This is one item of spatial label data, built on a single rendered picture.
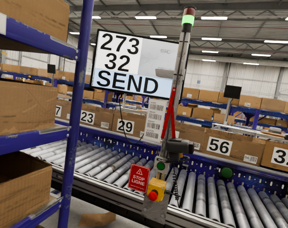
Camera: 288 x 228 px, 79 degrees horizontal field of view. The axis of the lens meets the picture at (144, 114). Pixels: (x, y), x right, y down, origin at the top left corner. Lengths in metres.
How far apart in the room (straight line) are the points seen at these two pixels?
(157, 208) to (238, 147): 0.77
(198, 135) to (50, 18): 1.20
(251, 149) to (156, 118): 0.84
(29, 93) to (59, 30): 0.16
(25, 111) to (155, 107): 0.53
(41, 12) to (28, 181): 0.37
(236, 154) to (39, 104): 1.28
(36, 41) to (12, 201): 0.33
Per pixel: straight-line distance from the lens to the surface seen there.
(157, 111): 0.81
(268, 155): 1.48
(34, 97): 0.45
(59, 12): 0.50
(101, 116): 1.65
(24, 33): 0.40
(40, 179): 0.52
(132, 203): 0.99
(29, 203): 0.53
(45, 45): 0.42
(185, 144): 0.74
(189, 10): 0.88
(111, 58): 0.94
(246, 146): 1.44
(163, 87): 0.91
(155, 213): 0.96
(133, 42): 0.96
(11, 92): 0.42
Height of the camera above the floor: 1.25
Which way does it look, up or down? 6 degrees down
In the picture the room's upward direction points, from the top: 9 degrees clockwise
